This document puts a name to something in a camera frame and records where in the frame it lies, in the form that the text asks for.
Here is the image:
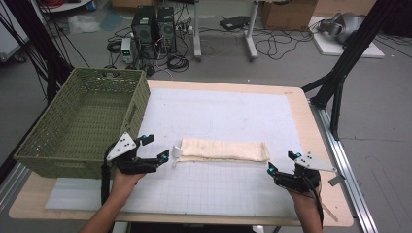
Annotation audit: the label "person's right hand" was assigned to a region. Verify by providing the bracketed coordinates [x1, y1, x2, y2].
[287, 188, 322, 209]

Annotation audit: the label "clear plastic bag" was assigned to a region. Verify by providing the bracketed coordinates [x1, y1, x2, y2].
[67, 14, 102, 35]

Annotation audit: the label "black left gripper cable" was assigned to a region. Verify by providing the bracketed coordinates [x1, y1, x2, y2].
[100, 151, 112, 206]

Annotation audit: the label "white grid mat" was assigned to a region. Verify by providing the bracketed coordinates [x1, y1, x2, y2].
[45, 86, 306, 217]

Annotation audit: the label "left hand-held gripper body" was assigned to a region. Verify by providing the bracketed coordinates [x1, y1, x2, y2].
[106, 131, 159, 176]

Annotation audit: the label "green wicker basket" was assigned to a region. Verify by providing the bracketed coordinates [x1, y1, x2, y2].
[13, 66, 152, 181]

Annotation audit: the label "cream towel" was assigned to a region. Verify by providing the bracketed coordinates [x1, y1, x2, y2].
[172, 138, 272, 168]

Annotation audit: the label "white floor board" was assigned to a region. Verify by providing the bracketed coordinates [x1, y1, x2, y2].
[308, 15, 386, 59]

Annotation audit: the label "grey rounded device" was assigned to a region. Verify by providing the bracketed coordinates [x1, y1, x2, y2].
[316, 12, 366, 45]

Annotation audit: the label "black metal stand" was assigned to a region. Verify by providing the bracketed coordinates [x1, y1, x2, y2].
[0, 0, 76, 105]
[300, 0, 403, 141]

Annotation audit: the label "loose black floor cables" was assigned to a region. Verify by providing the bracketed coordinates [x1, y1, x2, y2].
[254, 28, 316, 61]

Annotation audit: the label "grey tape piece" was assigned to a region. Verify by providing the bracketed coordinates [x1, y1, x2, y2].
[327, 174, 347, 187]

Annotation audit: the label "coiled black cable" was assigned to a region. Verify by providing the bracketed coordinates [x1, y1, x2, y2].
[166, 53, 190, 73]

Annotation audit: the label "black computer tower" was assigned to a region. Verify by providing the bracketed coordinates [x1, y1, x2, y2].
[130, 5, 157, 60]
[156, 5, 178, 54]

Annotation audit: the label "white desk leg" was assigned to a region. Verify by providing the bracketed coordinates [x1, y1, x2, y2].
[243, 0, 261, 62]
[191, 0, 203, 63]

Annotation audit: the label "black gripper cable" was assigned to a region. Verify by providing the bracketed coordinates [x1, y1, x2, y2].
[302, 173, 326, 227]
[100, 151, 112, 206]

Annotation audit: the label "brown cardboard box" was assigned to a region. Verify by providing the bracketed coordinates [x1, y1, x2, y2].
[259, 0, 319, 32]

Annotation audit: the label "flat black device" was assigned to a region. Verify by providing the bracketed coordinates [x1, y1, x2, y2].
[219, 15, 251, 32]

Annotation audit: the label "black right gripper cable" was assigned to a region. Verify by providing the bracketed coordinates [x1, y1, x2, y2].
[302, 173, 326, 227]

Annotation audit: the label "aluminium rail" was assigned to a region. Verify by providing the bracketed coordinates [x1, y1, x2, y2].
[309, 98, 379, 233]
[0, 161, 32, 213]

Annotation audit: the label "person's left hand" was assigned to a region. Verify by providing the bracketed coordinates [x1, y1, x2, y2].
[111, 168, 147, 197]

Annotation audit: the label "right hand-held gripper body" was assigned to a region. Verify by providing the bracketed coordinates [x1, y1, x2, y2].
[274, 151, 338, 194]

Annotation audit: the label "grey power supply unit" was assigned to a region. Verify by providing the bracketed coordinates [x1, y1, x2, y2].
[120, 36, 136, 65]

